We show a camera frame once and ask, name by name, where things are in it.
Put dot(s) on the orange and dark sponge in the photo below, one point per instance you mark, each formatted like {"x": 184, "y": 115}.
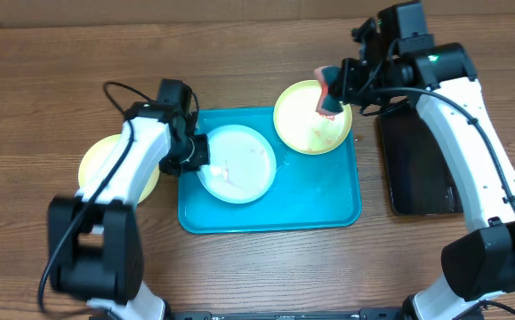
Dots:
{"x": 327, "y": 105}

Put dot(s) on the green plate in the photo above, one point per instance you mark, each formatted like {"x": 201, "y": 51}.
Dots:
{"x": 301, "y": 127}
{"x": 96, "y": 156}

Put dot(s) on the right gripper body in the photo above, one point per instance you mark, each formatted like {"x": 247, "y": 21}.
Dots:
{"x": 361, "y": 90}

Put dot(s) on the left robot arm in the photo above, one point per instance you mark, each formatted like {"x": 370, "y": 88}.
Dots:
{"x": 95, "y": 250}

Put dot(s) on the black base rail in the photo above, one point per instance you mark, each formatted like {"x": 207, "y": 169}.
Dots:
{"x": 393, "y": 313}

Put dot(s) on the light blue plate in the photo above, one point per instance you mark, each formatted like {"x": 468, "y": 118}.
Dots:
{"x": 242, "y": 164}

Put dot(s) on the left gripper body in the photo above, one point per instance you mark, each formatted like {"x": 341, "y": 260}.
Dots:
{"x": 188, "y": 156}

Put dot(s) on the black rectangular tray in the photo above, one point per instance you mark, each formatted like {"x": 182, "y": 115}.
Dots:
{"x": 419, "y": 181}

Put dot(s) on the teal plastic tray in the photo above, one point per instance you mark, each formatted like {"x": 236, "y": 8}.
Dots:
{"x": 308, "y": 191}

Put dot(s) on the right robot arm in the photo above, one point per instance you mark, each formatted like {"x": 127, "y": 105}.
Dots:
{"x": 399, "y": 64}

